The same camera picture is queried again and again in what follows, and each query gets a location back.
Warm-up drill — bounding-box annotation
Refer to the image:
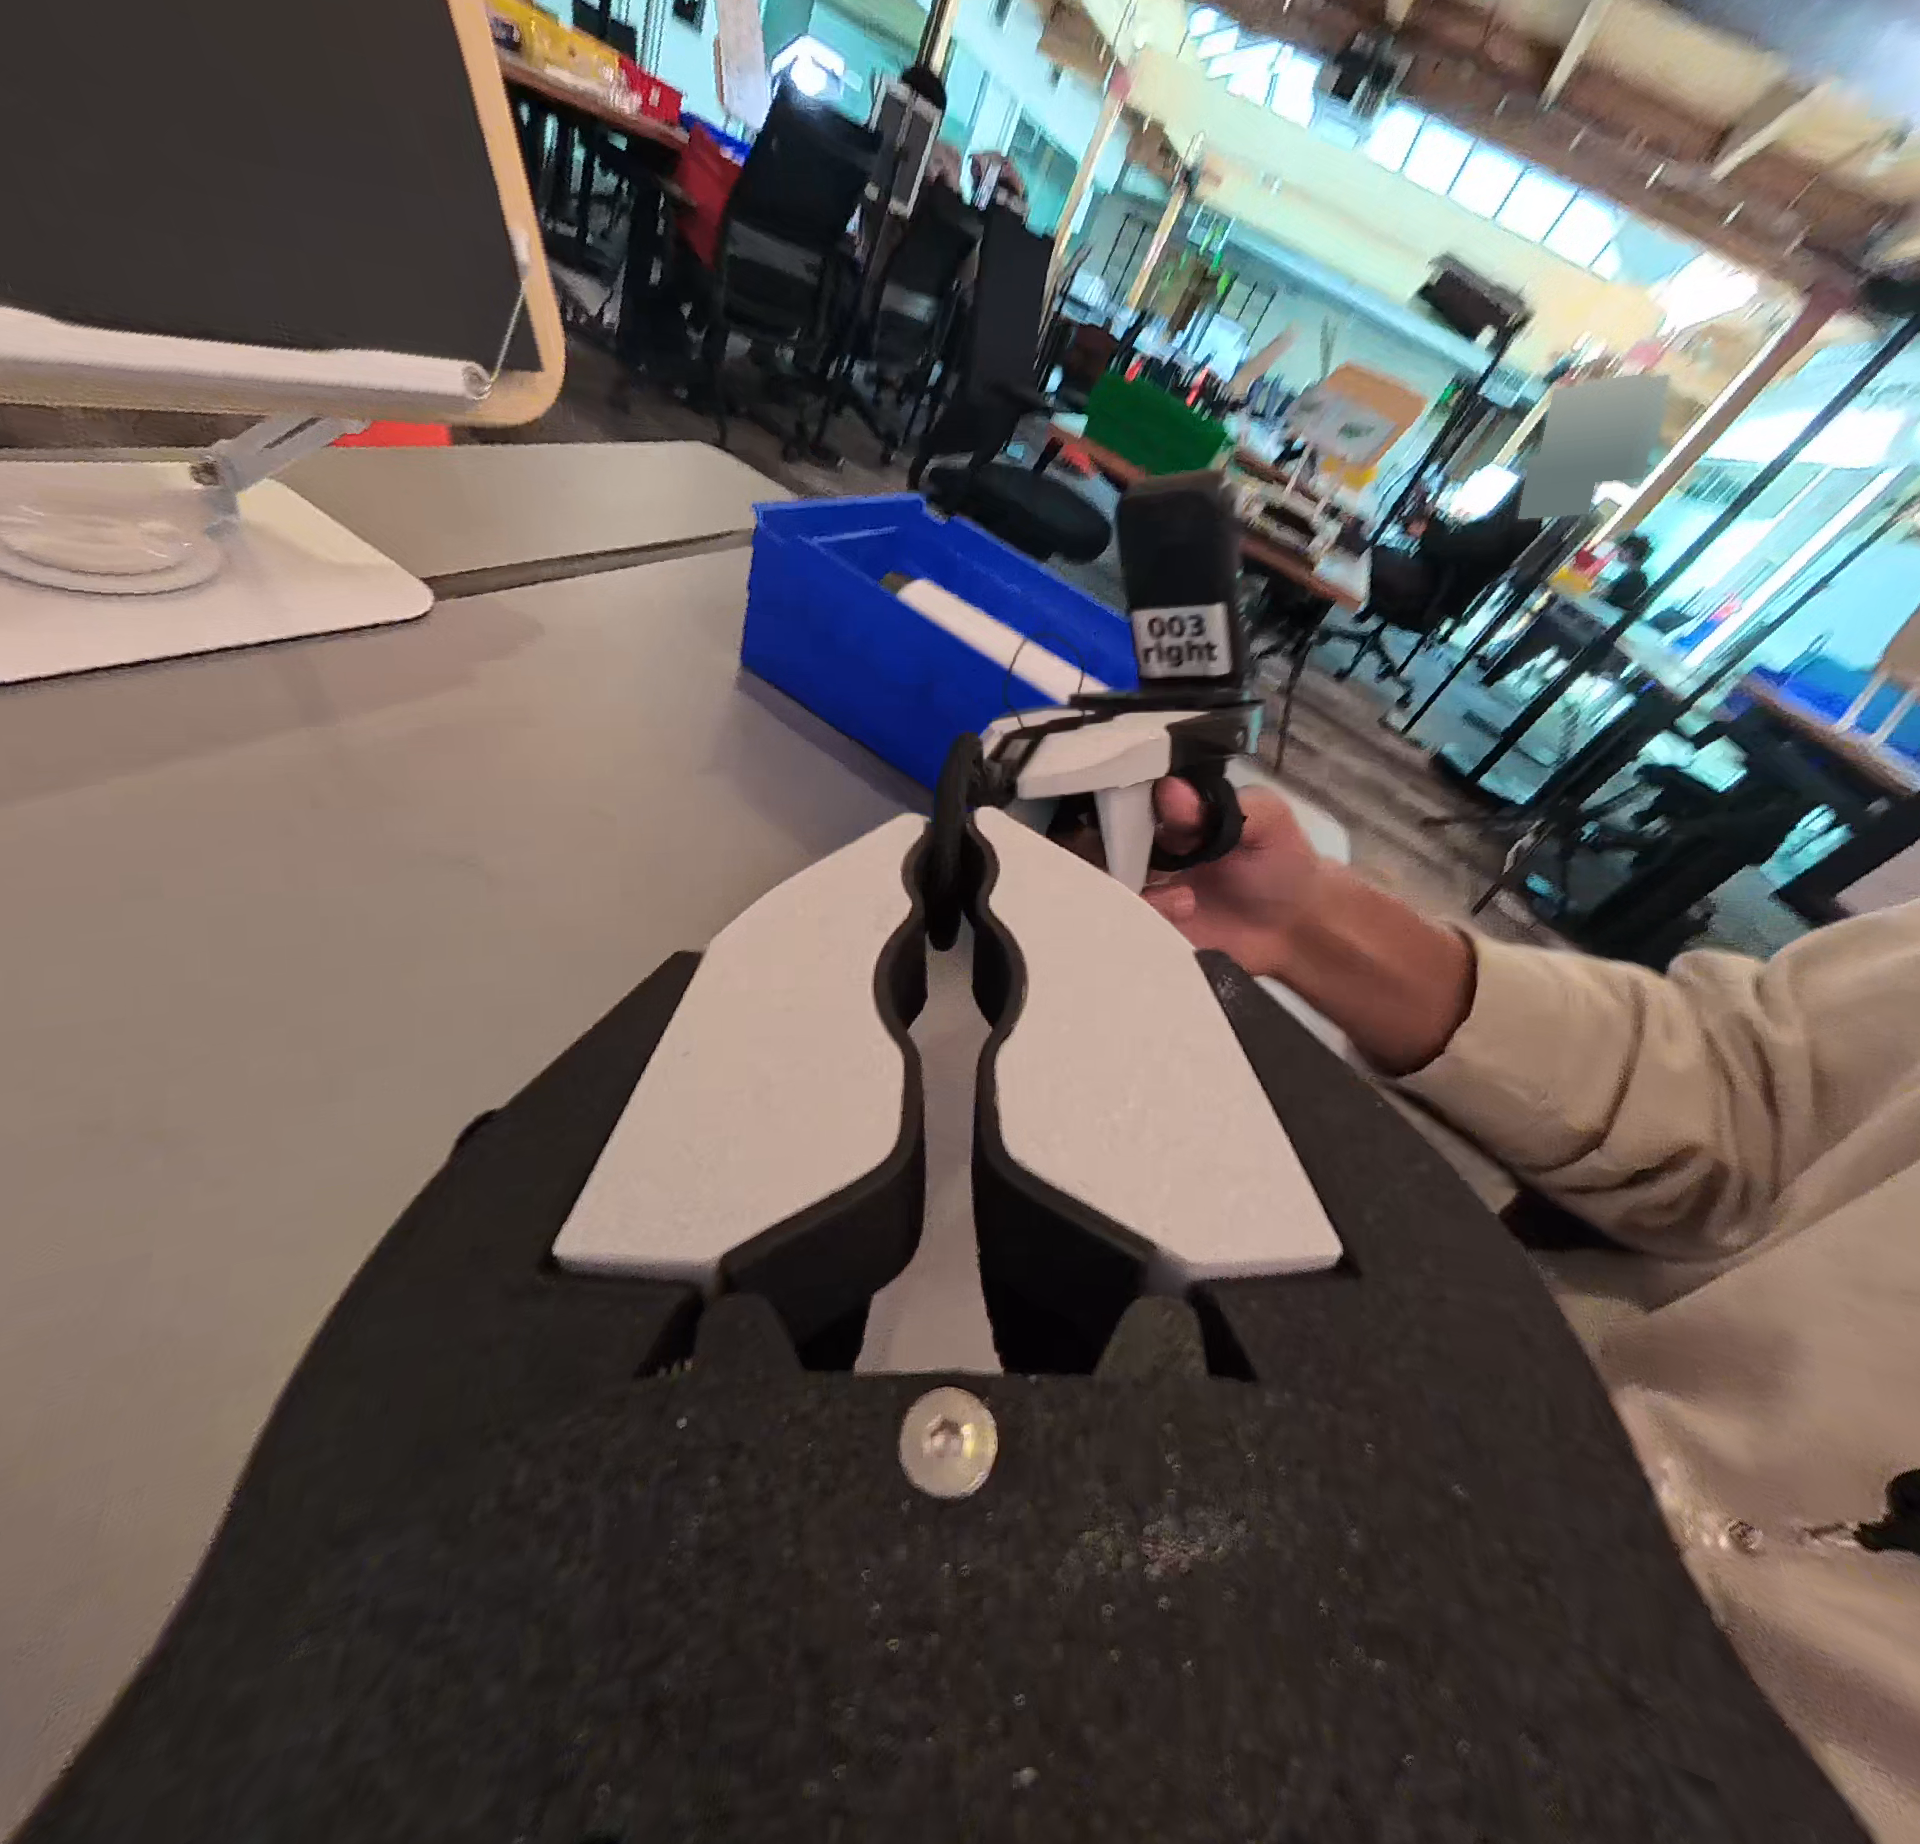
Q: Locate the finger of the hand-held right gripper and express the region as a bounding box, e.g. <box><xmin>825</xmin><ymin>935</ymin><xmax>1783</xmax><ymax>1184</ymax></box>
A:
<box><xmin>997</xmin><ymin>746</ymin><xmax>1175</xmax><ymax>811</ymax></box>
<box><xmin>978</xmin><ymin>711</ymin><xmax>1175</xmax><ymax>767</ymax></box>

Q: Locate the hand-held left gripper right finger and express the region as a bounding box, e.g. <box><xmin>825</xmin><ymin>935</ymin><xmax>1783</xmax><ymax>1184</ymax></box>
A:
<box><xmin>973</xmin><ymin>810</ymin><xmax>1348</xmax><ymax>1288</ymax></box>

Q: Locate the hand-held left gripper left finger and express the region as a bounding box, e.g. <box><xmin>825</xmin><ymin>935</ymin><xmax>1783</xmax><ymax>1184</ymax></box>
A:
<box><xmin>554</xmin><ymin>810</ymin><xmax>931</xmax><ymax>1288</ymax></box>

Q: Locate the blue plastic storage bin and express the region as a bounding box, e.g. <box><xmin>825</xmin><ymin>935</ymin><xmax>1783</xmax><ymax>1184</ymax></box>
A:
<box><xmin>739</xmin><ymin>490</ymin><xmax>1144</xmax><ymax>799</ymax></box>

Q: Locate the person's right forearm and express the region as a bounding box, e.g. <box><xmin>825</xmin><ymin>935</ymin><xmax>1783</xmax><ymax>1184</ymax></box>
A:
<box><xmin>1291</xmin><ymin>884</ymin><xmax>1920</xmax><ymax>1263</ymax></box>

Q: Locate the grey desk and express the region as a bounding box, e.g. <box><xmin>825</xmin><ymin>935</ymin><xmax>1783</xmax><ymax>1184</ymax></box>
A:
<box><xmin>0</xmin><ymin>439</ymin><xmax>1359</xmax><ymax>1822</ymax></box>

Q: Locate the person's right hand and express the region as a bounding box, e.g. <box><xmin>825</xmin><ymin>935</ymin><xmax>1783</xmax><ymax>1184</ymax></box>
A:
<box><xmin>1141</xmin><ymin>786</ymin><xmax>1359</xmax><ymax>983</ymax></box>

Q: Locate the green crate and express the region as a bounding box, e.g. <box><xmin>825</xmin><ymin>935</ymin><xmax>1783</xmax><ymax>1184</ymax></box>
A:
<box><xmin>1084</xmin><ymin>371</ymin><xmax>1235</xmax><ymax>478</ymax></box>

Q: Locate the black office chair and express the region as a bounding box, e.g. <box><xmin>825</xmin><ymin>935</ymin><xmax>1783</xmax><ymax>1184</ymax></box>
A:
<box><xmin>706</xmin><ymin>104</ymin><xmax>890</xmax><ymax>429</ymax></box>
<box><xmin>913</xmin><ymin>210</ymin><xmax>1114</xmax><ymax>567</ymax></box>

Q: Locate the white tablet stand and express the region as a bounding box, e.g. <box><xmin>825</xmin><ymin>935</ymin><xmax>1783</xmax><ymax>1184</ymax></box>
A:
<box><xmin>0</xmin><ymin>232</ymin><xmax>534</xmax><ymax>686</ymax></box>

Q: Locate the person's cream sweater torso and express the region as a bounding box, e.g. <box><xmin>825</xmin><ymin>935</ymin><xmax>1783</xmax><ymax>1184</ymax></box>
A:
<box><xmin>1501</xmin><ymin>1184</ymin><xmax>1920</xmax><ymax>1844</ymax></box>

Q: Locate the yellow storage bins row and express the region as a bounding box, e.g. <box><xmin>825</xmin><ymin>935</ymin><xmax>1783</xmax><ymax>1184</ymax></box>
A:
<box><xmin>486</xmin><ymin>0</ymin><xmax>630</xmax><ymax>95</ymax></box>

